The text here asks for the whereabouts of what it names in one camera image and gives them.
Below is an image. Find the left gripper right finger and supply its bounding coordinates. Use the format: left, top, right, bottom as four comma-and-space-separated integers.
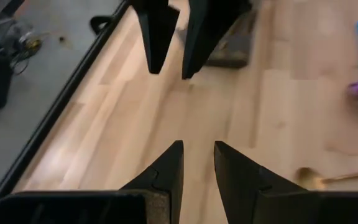
213, 141, 358, 224

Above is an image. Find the grey plastic bin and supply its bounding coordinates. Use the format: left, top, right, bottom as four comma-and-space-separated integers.
178, 9, 257, 69

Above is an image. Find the gold spoon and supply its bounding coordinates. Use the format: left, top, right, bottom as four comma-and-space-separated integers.
296, 167, 358, 191

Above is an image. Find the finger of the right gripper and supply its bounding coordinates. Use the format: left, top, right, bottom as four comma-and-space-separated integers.
131, 0, 181, 75
181, 0, 254, 80

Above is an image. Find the yellow cable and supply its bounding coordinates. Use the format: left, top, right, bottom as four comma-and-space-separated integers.
9, 29, 45, 76

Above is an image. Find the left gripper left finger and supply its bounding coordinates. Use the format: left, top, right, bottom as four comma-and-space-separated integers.
0, 139, 185, 224

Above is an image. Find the black aluminium table frame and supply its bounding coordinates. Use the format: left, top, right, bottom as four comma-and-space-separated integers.
0, 0, 133, 215

